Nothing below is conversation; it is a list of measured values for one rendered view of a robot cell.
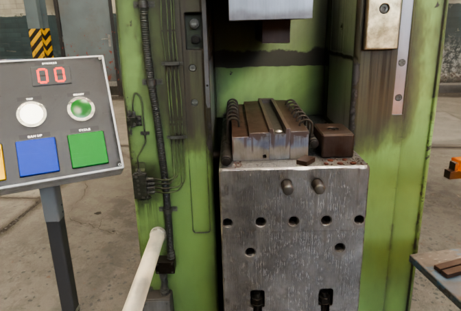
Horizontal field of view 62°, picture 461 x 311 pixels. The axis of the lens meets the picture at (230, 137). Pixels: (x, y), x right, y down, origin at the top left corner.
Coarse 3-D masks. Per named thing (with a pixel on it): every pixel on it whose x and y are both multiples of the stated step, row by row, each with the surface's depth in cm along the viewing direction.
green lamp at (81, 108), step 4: (76, 100) 87; (80, 100) 87; (84, 100) 87; (72, 104) 86; (76, 104) 86; (80, 104) 87; (84, 104) 87; (88, 104) 87; (72, 108) 86; (76, 108) 86; (80, 108) 86; (84, 108) 87; (88, 108) 87; (72, 112) 86; (76, 112) 86; (80, 112) 86; (84, 112) 87; (88, 112) 87; (76, 116) 86; (80, 116) 86; (84, 116) 86
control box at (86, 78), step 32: (0, 64) 83; (32, 64) 86; (64, 64) 88; (96, 64) 91; (0, 96) 82; (32, 96) 84; (64, 96) 86; (96, 96) 89; (0, 128) 80; (32, 128) 82; (64, 128) 84; (96, 128) 87; (64, 160) 83; (0, 192) 80
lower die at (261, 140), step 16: (240, 112) 128; (256, 112) 123; (288, 112) 121; (240, 128) 109; (256, 128) 104; (272, 128) 100; (288, 128) 100; (304, 128) 102; (240, 144) 101; (256, 144) 101; (272, 144) 101; (288, 144) 101; (304, 144) 101; (240, 160) 102
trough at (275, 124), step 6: (264, 102) 139; (270, 102) 138; (270, 108) 129; (270, 114) 122; (276, 114) 120; (270, 120) 114; (276, 120) 114; (276, 126) 107; (282, 126) 107; (276, 132) 102; (282, 132) 102
